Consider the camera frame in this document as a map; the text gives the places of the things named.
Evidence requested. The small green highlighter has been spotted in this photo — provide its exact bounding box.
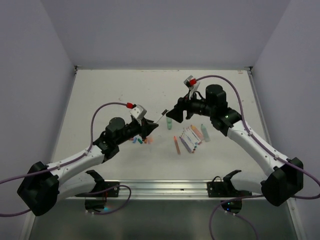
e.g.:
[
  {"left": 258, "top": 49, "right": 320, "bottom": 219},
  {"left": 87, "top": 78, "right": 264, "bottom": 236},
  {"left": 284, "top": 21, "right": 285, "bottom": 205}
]
[{"left": 166, "top": 117, "right": 172, "bottom": 130}]

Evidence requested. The aluminium rail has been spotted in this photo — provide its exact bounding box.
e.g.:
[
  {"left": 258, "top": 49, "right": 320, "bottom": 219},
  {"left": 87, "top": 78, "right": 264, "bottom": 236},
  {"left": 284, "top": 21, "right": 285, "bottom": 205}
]
[{"left": 74, "top": 178, "right": 270, "bottom": 200}]

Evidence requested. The neon orange tip marker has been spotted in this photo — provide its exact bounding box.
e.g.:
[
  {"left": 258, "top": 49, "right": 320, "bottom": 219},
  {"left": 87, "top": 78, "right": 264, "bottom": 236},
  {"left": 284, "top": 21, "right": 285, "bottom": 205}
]
[{"left": 173, "top": 136, "right": 181, "bottom": 155}]

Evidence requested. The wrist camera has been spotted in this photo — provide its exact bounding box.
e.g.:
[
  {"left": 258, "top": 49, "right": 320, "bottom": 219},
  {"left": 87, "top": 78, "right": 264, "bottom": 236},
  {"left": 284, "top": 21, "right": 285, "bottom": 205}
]
[
  {"left": 183, "top": 75, "right": 200, "bottom": 99},
  {"left": 129, "top": 105, "right": 147, "bottom": 125}
]

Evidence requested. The pink cap marker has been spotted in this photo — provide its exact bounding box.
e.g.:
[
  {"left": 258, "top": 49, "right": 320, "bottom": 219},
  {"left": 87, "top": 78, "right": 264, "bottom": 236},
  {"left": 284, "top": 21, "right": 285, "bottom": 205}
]
[{"left": 188, "top": 127, "right": 202, "bottom": 145}]

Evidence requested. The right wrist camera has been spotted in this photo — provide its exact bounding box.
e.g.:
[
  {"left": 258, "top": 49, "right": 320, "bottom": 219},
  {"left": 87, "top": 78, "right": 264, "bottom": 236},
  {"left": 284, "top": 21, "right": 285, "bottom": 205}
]
[{"left": 183, "top": 75, "right": 200, "bottom": 99}]

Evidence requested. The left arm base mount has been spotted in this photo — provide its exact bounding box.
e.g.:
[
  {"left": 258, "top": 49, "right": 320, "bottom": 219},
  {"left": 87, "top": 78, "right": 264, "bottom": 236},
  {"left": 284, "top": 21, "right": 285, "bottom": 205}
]
[{"left": 78, "top": 181, "right": 132, "bottom": 216}]

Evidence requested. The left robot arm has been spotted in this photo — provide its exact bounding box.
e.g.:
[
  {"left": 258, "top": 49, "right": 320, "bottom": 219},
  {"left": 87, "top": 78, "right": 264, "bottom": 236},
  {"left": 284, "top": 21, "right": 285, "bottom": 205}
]
[{"left": 17, "top": 117, "right": 159, "bottom": 217}]

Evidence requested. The orange pink highlighter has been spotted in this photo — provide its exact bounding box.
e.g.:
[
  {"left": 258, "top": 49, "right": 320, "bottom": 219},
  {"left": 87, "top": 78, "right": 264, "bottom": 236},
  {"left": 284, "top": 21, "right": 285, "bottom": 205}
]
[{"left": 190, "top": 125, "right": 204, "bottom": 141}]

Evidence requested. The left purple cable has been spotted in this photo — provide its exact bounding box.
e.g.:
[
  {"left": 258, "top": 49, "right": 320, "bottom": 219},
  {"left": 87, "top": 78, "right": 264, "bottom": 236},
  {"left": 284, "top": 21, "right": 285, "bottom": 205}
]
[{"left": 0, "top": 101, "right": 135, "bottom": 218}]

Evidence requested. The brown cap marker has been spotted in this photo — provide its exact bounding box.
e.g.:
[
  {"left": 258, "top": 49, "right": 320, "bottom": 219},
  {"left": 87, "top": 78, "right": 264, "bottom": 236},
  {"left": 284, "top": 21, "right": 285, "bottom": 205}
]
[{"left": 182, "top": 131, "right": 196, "bottom": 151}]

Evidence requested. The purple grey marker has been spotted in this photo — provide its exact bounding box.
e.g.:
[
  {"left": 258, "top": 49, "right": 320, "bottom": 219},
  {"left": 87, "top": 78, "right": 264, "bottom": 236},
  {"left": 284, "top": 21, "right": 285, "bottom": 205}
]
[{"left": 179, "top": 136, "right": 192, "bottom": 154}]

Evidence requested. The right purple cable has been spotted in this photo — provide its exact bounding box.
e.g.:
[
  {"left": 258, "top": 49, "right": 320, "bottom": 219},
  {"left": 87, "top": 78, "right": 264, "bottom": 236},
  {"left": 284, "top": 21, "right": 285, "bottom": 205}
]
[{"left": 188, "top": 74, "right": 320, "bottom": 201}]

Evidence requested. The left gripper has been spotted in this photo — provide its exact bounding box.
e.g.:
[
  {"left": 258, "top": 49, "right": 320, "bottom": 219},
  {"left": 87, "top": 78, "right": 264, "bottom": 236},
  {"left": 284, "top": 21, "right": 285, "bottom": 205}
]
[{"left": 115, "top": 116, "right": 158, "bottom": 145}]

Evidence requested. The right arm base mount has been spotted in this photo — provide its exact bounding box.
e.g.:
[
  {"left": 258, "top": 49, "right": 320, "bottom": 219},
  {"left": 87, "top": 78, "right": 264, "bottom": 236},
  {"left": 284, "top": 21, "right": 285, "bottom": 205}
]
[{"left": 206, "top": 176, "right": 252, "bottom": 214}]

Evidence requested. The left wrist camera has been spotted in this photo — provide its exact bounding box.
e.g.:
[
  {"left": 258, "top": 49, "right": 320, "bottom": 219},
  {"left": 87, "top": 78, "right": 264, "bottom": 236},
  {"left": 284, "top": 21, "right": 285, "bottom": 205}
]
[{"left": 129, "top": 105, "right": 147, "bottom": 125}]

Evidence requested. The black cap marker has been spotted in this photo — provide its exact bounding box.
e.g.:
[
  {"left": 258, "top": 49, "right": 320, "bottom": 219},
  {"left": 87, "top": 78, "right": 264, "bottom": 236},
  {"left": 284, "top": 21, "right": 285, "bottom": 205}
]
[{"left": 154, "top": 109, "right": 168, "bottom": 123}]

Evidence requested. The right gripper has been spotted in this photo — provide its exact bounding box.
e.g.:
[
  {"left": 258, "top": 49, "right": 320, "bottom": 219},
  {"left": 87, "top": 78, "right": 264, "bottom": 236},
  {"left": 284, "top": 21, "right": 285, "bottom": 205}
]
[{"left": 166, "top": 88, "right": 215, "bottom": 122}]

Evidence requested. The purple cable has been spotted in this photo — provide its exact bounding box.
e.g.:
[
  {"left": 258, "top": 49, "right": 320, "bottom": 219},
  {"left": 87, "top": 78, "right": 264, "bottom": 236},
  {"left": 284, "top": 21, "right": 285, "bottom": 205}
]
[
  {"left": 0, "top": 101, "right": 135, "bottom": 218},
  {"left": 188, "top": 74, "right": 320, "bottom": 201}
]

